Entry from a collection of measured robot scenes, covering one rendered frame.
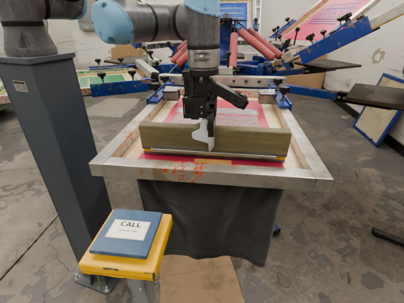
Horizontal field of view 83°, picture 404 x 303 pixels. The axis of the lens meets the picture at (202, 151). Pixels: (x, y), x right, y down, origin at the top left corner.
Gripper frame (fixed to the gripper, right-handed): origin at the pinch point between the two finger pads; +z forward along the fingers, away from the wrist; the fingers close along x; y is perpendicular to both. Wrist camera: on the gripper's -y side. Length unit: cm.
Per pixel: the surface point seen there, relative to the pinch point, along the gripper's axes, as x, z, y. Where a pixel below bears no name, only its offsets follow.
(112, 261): 34.7, 4.8, 14.2
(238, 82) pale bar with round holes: -70, -2, -9
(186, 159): 1.2, 4.6, 7.8
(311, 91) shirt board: -97, 10, -56
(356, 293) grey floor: -25, 102, -76
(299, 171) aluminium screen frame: 9.9, 1.9, -21.0
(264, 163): 1.3, 5.3, -14.5
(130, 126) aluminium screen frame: -11.4, 0.2, 28.6
